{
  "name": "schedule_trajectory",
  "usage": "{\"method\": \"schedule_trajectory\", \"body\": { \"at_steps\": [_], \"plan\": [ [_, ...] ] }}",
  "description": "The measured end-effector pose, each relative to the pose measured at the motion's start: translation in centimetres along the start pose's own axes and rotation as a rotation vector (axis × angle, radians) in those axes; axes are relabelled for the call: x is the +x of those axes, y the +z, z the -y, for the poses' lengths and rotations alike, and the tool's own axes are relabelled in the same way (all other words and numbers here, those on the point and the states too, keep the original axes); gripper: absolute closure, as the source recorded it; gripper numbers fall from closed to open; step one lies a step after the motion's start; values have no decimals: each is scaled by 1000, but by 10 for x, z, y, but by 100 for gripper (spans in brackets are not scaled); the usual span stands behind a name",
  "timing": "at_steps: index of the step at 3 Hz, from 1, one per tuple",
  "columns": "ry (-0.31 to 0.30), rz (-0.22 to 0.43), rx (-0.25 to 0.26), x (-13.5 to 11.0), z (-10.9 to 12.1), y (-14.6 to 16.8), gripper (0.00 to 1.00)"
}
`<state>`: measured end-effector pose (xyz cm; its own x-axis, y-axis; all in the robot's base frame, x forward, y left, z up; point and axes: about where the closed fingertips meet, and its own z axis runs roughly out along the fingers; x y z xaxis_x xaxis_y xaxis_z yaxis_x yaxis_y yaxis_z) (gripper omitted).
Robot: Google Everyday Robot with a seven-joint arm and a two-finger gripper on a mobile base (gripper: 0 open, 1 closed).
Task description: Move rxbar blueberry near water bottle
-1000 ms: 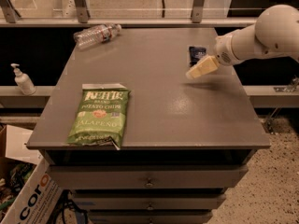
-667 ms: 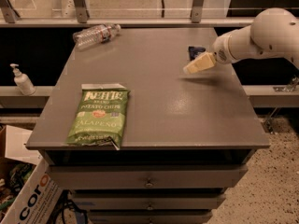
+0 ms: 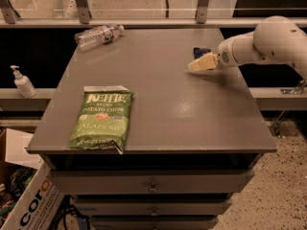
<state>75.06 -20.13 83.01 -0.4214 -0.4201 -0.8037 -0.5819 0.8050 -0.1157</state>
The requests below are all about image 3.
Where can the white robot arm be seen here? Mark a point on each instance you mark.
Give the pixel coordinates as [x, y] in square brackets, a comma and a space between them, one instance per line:
[274, 40]

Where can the top drawer knob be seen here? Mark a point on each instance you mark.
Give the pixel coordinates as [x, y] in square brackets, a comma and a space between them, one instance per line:
[153, 189]

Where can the grey metal railing frame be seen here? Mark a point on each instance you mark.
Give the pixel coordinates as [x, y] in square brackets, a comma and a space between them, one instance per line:
[146, 13]

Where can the dark blue rxbar wrapper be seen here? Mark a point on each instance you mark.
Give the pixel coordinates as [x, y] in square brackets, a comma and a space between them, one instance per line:
[198, 52]

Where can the white pump dispenser bottle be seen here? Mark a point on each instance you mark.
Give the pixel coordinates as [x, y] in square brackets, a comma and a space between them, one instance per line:
[23, 83]

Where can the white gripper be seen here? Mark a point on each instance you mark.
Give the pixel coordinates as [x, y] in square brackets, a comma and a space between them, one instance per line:
[224, 57]

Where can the drawer knob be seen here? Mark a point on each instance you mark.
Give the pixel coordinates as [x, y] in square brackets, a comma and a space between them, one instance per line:
[154, 212]
[153, 189]

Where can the middle drawer knob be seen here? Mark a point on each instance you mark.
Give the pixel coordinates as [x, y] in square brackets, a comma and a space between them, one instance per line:
[154, 212]

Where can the white cardboard box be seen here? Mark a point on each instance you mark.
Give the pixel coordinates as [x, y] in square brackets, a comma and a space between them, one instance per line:
[29, 200]

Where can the grey drawer cabinet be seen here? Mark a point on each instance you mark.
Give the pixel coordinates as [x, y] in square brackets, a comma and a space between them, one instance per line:
[197, 138]

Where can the green kettle chips bag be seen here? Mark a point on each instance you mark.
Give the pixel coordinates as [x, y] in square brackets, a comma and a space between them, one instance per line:
[103, 120]

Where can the clear plastic water bottle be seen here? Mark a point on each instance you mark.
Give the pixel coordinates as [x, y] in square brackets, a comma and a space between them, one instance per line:
[98, 36]

